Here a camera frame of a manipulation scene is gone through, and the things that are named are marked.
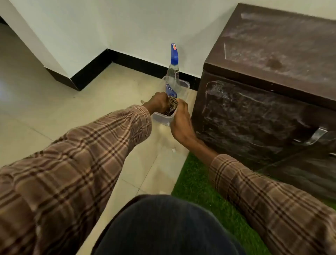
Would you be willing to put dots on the person's right fingers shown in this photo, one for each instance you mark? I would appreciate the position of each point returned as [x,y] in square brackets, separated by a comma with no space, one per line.
[181,105]

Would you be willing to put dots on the person's right forearm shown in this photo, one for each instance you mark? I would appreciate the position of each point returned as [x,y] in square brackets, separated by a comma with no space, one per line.
[265,199]

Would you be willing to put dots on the green artificial grass mat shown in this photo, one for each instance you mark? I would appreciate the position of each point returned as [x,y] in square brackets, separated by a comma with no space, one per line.
[210,205]

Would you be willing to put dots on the clear plastic container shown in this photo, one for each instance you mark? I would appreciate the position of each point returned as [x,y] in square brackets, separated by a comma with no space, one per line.
[168,105]

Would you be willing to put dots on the clear spray bottle blue nozzle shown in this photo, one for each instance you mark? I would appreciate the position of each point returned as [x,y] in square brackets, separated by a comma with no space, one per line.
[173,71]

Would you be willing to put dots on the dark brown storage cabinet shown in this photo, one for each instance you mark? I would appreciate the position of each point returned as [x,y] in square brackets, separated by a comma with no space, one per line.
[270,99]

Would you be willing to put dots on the brown checkered cloth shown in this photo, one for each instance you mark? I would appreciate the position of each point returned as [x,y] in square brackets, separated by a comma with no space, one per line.
[171,105]

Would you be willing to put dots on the person's right hand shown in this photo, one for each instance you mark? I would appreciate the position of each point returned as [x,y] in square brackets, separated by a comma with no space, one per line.
[181,126]

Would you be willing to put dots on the person's left hand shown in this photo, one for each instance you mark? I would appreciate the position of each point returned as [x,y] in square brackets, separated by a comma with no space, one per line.
[156,102]

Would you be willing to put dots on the person's left forearm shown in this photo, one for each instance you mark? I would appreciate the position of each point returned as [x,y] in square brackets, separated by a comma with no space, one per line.
[70,168]

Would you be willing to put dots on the person's dark trouser leg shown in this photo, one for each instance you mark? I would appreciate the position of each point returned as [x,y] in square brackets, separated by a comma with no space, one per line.
[168,228]

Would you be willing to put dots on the person's left fingers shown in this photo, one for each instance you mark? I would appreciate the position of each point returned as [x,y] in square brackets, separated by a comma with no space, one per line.
[164,101]

